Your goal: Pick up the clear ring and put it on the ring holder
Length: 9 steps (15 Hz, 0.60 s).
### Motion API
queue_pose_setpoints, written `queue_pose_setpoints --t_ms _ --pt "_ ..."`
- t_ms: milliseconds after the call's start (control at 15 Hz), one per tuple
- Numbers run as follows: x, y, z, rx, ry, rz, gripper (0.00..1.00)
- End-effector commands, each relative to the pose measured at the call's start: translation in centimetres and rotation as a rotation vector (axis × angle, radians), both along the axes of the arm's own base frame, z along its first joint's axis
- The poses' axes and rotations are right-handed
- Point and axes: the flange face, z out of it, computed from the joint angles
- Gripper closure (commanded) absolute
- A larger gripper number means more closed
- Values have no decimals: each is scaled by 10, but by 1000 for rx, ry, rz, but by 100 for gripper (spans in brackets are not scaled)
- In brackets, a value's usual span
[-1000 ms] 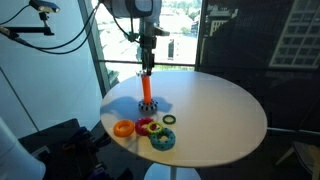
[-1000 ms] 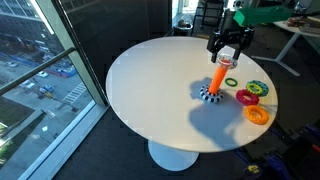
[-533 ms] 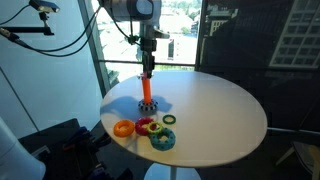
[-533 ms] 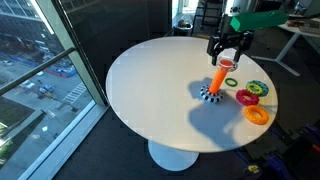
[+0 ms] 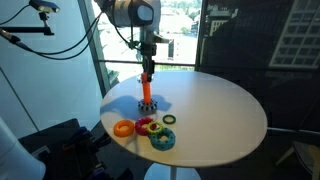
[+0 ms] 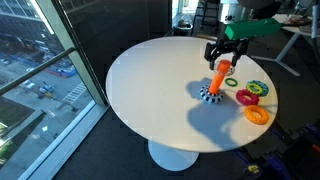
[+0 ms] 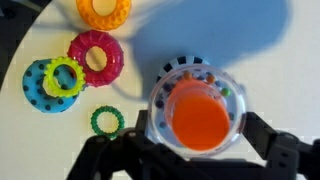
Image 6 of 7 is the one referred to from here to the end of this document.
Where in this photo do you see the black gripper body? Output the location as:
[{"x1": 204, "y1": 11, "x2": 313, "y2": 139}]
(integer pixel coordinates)
[{"x1": 204, "y1": 37, "x2": 251, "y2": 56}]

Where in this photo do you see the black office chair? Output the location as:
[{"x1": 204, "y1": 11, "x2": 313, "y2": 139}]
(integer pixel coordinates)
[{"x1": 191, "y1": 0, "x2": 221, "y2": 38}]

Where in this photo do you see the black round side table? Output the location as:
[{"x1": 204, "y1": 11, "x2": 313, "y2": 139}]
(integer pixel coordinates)
[{"x1": 172, "y1": 18, "x2": 194, "y2": 37}]

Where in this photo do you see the white desk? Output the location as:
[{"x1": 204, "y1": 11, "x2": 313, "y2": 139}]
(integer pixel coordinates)
[{"x1": 251, "y1": 13, "x2": 320, "y2": 78}]

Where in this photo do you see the blue black bar clamp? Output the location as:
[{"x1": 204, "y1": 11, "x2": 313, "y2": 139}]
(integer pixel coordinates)
[
  {"x1": 303, "y1": 124, "x2": 320, "y2": 155},
  {"x1": 265, "y1": 155, "x2": 292, "y2": 180}
]

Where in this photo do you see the yellow black label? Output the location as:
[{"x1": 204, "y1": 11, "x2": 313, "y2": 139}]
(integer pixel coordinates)
[{"x1": 247, "y1": 164, "x2": 262, "y2": 175}]

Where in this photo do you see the dark metal window railing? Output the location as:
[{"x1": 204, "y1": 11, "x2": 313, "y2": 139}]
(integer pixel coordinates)
[{"x1": 0, "y1": 47, "x2": 77, "y2": 97}]

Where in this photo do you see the orange peg striped ring holder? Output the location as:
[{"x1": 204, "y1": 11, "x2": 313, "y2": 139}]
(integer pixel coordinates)
[{"x1": 199, "y1": 59, "x2": 232, "y2": 105}]

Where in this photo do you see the small green ring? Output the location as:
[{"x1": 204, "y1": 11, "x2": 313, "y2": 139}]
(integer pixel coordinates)
[{"x1": 224, "y1": 77, "x2": 239, "y2": 88}]

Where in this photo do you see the green wrist camera box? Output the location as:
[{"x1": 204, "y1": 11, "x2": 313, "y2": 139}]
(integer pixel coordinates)
[{"x1": 224, "y1": 17, "x2": 283, "y2": 41}]

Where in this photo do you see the teal and yellow ring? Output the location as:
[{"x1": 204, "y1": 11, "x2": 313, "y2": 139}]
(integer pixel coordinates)
[{"x1": 245, "y1": 79, "x2": 270, "y2": 98}]

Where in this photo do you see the red pink ring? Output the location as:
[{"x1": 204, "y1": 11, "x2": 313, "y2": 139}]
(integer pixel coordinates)
[{"x1": 235, "y1": 88, "x2": 261, "y2": 107}]

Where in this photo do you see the orange textured ring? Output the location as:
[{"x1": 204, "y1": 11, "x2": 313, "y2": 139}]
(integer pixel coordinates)
[{"x1": 243, "y1": 105, "x2": 270, "y2": 126}]

